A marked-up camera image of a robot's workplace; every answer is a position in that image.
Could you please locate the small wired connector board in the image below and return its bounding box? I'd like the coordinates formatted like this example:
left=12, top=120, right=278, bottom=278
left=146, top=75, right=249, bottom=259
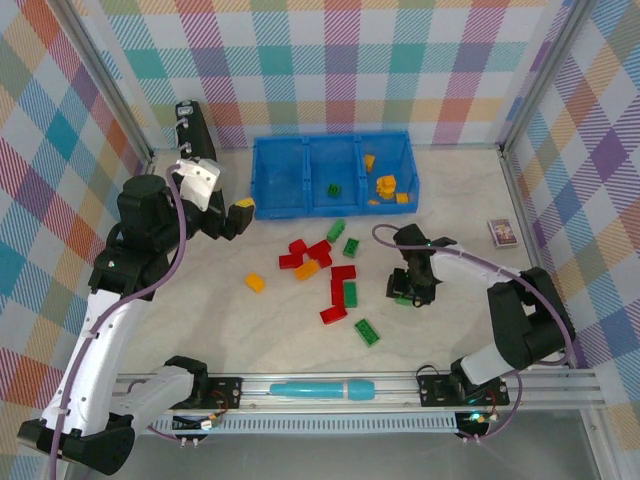
left=457, top=410, right=501, bottom=427
left=172, top=413, right=224, bottom=432

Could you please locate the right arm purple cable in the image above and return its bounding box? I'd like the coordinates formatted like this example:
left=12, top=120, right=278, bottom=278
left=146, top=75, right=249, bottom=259
left=372, top=223, right=576, bottom=444

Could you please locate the white slotted cable duct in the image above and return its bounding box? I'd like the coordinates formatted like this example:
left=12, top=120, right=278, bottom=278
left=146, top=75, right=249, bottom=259
left=149, top=417, right=459, bottom=435

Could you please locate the round yellow lego piece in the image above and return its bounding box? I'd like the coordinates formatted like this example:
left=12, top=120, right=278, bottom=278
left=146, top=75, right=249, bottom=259
left=375, top=174, right=399, bottom=200

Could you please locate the aluminium side rail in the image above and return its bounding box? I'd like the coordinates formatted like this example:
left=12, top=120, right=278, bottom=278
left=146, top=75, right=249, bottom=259
left=499, top=149, right=574, bottom=370
left=130, top=152, right=157, bottom=187

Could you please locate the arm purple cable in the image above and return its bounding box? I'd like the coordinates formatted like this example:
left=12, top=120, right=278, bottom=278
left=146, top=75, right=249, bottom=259
left=372, top=223, right=576, bottom=444
left=47, top=162, right=211, bottom=475

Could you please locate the teal marker pen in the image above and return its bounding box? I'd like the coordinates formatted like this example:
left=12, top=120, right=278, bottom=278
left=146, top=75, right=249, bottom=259
left=269, top=378, right=376, bottom=404

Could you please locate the blue three-compartment bin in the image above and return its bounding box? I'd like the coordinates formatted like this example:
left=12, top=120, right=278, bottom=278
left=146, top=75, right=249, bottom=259
left=249, top=130, right=420, bottom=221

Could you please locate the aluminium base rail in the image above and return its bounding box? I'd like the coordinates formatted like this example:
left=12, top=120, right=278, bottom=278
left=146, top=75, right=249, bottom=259
left=112, top=372, right=609, bottom=416

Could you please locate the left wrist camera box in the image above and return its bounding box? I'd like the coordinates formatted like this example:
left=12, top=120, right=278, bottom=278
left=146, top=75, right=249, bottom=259
left=172, top=158, right=222, bottom=211

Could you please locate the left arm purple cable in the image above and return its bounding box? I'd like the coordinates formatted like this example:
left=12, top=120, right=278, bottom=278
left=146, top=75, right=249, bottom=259
left=47, top=162, right=211, bottom=475

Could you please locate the playing card box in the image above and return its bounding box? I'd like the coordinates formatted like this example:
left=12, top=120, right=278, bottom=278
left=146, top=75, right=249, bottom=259
left=487, top=218, right=519, bottom=250

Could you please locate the aluminium frame post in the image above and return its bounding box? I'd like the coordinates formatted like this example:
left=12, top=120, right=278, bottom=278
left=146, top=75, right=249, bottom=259
left=499, top=0, right=595, bottom=154
left=59, top=0, right=156, bottom=161

